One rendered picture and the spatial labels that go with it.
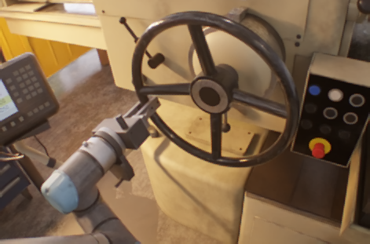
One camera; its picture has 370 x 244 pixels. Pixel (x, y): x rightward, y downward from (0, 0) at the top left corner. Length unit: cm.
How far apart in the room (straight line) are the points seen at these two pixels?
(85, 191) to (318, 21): 60
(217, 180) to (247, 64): 77
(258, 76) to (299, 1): 19
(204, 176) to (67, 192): 86
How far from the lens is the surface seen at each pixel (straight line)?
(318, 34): 68
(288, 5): 67
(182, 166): 134
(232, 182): 128
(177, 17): 50
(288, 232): 138
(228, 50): 62
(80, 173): 54
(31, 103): 98
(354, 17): 70
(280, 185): 127
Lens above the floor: 163
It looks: 38 degrees down
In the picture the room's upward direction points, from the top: 6 degrees counter-clockwise
